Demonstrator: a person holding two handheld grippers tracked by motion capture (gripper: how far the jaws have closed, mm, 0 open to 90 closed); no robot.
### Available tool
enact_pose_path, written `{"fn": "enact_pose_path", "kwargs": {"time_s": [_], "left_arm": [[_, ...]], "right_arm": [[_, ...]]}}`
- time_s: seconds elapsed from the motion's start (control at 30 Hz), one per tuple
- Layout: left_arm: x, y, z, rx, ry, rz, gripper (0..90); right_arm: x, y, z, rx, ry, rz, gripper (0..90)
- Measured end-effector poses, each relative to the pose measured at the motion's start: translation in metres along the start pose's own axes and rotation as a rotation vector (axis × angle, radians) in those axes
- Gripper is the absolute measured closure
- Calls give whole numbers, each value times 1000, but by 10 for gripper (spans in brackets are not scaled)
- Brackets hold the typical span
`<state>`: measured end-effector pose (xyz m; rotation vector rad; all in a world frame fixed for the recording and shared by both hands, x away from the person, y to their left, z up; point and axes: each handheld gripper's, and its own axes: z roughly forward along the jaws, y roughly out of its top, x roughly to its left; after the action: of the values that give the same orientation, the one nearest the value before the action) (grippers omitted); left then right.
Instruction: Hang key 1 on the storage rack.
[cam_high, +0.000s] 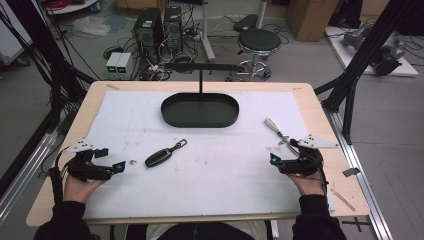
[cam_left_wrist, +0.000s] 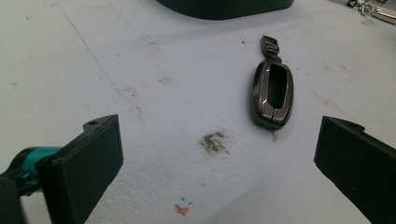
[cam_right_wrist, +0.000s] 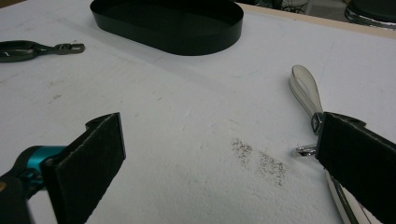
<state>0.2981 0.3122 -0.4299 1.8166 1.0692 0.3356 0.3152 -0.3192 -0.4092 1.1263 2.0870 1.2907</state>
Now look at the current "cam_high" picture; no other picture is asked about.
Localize grey machine parts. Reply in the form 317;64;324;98
341;23;408;77

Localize aluminium rail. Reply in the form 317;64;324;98
0;128;69;223
320;105;395;240

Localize black oval tray with stand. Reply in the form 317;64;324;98
160;62;242;129

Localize white floor board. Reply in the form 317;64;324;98
324;25;420;78

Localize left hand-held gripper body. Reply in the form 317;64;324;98
62;138;115;183

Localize white-handled metal tool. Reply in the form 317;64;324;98
263;117;301;158

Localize white table mat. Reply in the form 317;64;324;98
82;90;337;220

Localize person's left hand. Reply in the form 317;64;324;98
62;175;108;204

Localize white cabinet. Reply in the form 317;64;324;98
0;0;32;67

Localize person's right hand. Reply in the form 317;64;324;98
287;169;327;198

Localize small black computer tower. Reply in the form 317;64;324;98
162;5;184;55

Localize flat black bag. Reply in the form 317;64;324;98
232;13;258;33

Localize dark grey tape piece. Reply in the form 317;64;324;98
342;167;362;178

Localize thin wooden strip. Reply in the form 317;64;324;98
329;187;357;213

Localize round white table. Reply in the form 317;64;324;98
42;0;102;16

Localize white power supply box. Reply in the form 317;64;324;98
115;52;133;80
105;51;123;80

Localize brown cardboard box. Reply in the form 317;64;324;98
285;0;340;43

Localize black metal frame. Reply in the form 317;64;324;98
0;0;98;198
313;0;419;145

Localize clear plastic bag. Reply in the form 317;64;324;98
70;15;112;38

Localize large black computer tower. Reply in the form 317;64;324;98
132;7;165;66

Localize person's torso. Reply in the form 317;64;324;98
125;219;278;240

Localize white desk leg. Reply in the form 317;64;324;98
199;0;217;63

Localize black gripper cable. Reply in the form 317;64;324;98
318;164;330;197
48;145;72;205

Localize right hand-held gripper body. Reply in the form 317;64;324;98
278;134;340;177

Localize black round stool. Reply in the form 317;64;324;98
225;27;283;83

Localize black car key fob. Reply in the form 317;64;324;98
144;138;189;169

